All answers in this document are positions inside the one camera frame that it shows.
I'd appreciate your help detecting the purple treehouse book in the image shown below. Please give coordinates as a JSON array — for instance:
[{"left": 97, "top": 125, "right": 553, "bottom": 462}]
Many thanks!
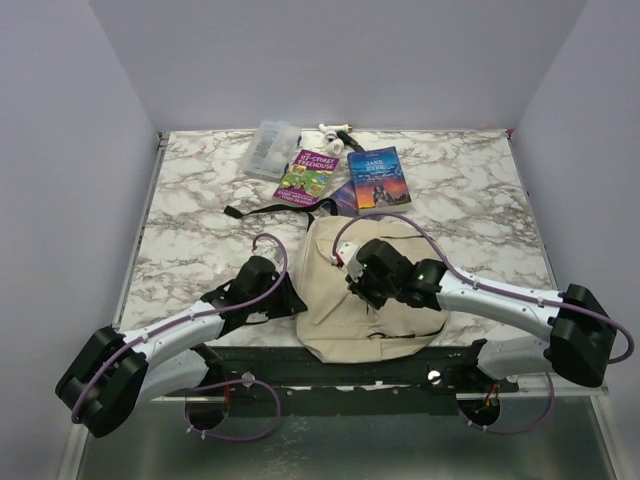
[{"left": 273, "top": 149, "right": 339, "bottom": 207}]

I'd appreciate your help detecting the dark purple galaxy book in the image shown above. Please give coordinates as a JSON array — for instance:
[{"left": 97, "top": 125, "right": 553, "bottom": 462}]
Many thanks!
[{"left": 330, "top": 180, "right": 358, "bottom": 217}]

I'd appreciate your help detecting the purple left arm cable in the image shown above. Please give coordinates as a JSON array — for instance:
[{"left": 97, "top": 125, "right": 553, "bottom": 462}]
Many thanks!
[{"left": 72, "top": 232, "right": 289, "bottom": 444}]

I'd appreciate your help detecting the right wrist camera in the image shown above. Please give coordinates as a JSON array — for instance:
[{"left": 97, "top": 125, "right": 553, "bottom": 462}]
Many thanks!
[{"left": 335, "top": 241, "right": 363, "bottom": 280}]

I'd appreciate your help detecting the white pipe fitting toy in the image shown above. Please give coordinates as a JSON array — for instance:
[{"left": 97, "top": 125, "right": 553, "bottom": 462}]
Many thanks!
[{"left": 317, "top": 123, "right": 353, "bottom": 156}]

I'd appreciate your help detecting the beige canvas student backpack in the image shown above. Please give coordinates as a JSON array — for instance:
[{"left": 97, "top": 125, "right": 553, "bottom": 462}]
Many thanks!
[{"left": 294, "top": 215, "right": 451, "bottom": 365}]

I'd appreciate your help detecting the Jane Eyre book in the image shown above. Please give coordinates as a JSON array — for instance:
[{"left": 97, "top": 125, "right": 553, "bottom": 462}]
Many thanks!
[{"left": 347, "top": 146, "right": 412, "bottom": 215}]

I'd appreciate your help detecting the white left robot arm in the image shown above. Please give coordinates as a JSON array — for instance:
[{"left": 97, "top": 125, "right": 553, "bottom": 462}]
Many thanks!
[{"left": 55, "top": 256, "right": 308, "bottom": 438}]

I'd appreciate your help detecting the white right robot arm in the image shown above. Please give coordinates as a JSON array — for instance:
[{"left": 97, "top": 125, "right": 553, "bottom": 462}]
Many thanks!
[{"left": 336, "top": 239, "right": 617, "bottom": 392}]

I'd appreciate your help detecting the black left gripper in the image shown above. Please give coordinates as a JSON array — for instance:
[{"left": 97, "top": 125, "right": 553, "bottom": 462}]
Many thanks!
[{"left": 248, "top": 271, "right": 307, "bottom": 319}]

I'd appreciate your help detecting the clear plastic organizer box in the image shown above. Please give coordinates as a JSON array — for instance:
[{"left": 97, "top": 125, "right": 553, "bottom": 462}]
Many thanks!
[{"left": 241, "top": 120, "right": 302, "bottom": 182}]

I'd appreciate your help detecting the aluminium rail frame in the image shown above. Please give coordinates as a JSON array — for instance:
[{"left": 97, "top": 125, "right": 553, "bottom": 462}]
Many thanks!
[{"left": 517, "top": 374, "right": 609, "bottom": 397}]

